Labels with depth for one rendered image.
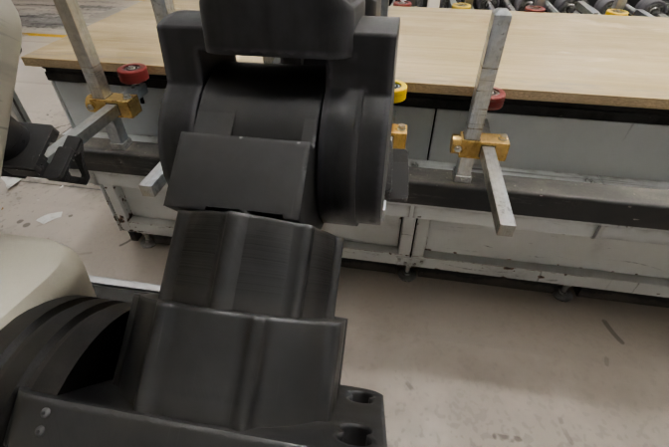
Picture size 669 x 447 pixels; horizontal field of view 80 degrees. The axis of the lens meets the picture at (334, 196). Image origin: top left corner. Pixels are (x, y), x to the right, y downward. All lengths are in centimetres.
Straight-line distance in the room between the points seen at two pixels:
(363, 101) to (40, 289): 15
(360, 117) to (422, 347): 145
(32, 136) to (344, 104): 53
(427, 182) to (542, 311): 91
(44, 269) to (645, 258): 179
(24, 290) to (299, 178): 12
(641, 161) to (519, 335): 73
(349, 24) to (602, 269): 173
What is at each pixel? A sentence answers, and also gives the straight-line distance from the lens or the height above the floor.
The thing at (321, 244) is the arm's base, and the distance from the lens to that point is 15.
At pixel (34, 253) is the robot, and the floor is 122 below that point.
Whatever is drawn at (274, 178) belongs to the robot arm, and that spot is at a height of 125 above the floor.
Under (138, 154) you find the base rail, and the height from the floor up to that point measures 70.
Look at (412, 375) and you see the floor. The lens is 153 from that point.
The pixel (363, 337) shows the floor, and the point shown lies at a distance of 158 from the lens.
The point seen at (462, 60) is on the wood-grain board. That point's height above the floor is 90.
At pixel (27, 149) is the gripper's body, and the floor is 107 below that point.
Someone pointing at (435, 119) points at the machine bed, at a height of 76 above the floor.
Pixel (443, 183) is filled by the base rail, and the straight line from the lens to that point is 110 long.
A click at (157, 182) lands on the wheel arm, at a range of 96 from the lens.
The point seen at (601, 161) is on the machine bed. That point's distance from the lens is 145.
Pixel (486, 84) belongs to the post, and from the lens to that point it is 99.
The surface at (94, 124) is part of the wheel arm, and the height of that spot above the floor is 85.
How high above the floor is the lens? 134
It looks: 39 degrees down
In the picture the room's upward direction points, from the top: straight up
